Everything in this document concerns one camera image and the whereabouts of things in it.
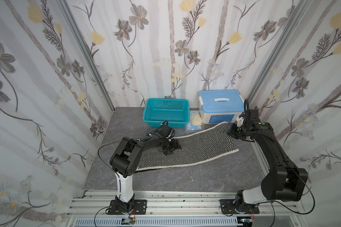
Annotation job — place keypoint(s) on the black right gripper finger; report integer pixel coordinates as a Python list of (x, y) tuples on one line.
[(232, 130), (243, 139)]

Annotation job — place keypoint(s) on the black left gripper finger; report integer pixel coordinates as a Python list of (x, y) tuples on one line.
[(167, 151), (176, 145)]

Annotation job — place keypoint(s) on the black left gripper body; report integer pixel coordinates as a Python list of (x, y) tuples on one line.
[(170, 144)]

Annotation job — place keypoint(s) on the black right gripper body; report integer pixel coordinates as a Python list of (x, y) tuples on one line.
[(234, 132)]

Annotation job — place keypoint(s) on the black white knitted scarf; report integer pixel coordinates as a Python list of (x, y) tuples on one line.
[(196, 148)]

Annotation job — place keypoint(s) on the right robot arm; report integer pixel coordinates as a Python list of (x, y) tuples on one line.
[(284, 182)]

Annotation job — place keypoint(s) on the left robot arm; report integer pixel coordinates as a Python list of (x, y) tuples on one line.
[(125, 161)]

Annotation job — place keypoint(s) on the teal plastic basket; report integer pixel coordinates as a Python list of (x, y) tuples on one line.
[(175, 111)]

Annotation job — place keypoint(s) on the bag of blue masks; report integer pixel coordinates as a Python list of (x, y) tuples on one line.
[(191, 127)]

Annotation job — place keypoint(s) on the white box with blue lid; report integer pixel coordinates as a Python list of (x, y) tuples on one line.
[(217, 106)]

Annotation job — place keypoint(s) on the bag of white gloves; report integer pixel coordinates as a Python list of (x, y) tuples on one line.
[(195, 118)]

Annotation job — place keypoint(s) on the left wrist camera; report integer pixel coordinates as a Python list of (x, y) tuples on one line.
[(166, 131)]

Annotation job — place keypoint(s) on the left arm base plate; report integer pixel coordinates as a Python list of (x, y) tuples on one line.
[(136, 207)]

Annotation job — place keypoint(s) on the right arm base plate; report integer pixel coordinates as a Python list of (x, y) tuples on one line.
[(231, 207)]

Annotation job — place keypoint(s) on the aluminium rail frame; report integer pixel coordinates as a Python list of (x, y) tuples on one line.
[(93, 202)]

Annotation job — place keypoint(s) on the white slotted cable duct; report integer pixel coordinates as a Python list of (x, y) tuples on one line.
[(160, 222)]

